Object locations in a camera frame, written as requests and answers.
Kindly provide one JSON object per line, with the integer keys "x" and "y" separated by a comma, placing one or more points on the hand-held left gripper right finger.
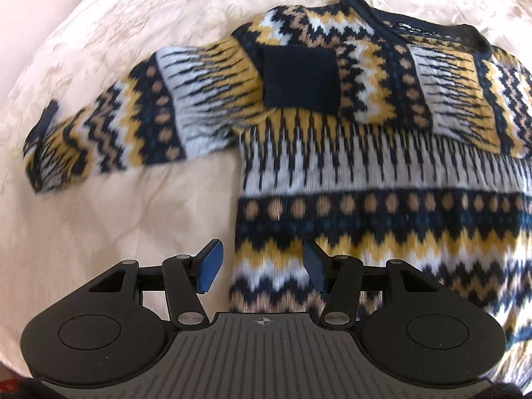
{"x": 312, "y": 267}

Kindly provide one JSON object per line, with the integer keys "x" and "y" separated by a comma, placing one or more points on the cream embroidered bedspread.
{"x": 124, "y": 203}

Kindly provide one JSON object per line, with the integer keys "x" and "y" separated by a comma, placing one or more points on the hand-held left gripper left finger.
{"x": 210, "y": 267}

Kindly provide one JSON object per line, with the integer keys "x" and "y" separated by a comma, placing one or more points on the navy yellow patterned knit sweater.
{"x": 374, "y": 166}

